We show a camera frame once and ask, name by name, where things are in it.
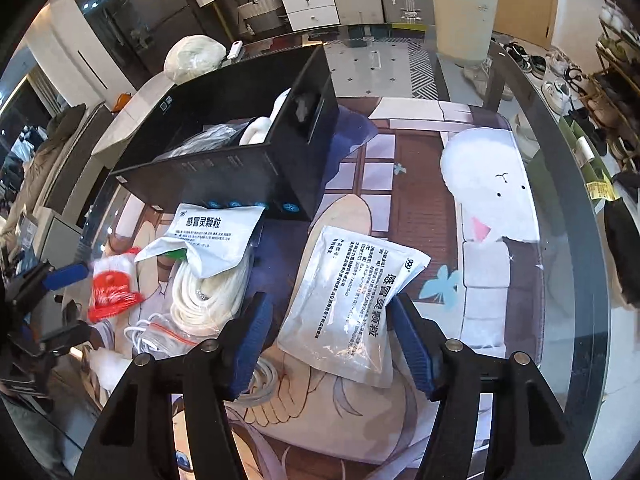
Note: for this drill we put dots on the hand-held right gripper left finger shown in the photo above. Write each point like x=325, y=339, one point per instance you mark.
x=252, y=340

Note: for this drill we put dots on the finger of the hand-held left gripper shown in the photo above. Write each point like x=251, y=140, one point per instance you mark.
x=65, y=335
x=65, y=276

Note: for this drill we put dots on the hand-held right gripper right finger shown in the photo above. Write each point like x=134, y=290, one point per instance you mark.
x=412, y=345

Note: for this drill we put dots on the red and white plastic bag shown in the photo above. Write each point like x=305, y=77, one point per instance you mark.
x=112, y=290

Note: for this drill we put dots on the white cotton wad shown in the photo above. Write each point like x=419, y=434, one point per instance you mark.
x=107, y=367

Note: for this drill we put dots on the white medicine pouch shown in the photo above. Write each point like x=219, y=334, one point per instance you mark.
x=345, y=300
x=210, y=230

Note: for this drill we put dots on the clear zip bag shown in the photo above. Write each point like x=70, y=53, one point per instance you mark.
x=155, y=340

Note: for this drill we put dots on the black cardboard box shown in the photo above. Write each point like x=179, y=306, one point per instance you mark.
x=225, y=180

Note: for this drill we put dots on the dark jacket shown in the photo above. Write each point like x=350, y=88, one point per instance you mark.
x=50, y=160

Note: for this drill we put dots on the white marble table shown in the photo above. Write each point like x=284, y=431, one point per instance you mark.
x=130, y=120

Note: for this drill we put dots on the printed table mat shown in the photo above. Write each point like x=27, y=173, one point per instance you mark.
x=410, y=175

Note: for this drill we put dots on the orange bag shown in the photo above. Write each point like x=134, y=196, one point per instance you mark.
x=121, y=101

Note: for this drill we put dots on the clear plastic bag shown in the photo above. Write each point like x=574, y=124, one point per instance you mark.
x=200, y=142

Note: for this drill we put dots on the white stuffing piece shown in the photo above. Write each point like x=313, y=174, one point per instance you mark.
x=257, y=127

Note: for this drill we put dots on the white plastic bag bundle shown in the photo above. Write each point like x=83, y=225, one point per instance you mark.
x=195, y=57

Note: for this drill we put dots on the small white device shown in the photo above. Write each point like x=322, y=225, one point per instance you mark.
x=234, y=50

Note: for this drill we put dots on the group of shoes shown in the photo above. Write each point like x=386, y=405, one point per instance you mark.
x=555, y=90

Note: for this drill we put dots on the woven basket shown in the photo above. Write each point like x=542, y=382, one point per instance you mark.
x=260, y=15

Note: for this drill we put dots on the shoe rack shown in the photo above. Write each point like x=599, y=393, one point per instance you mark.
x=620, y=60

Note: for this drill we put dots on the wooden door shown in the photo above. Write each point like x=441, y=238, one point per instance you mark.
x=520, y=0

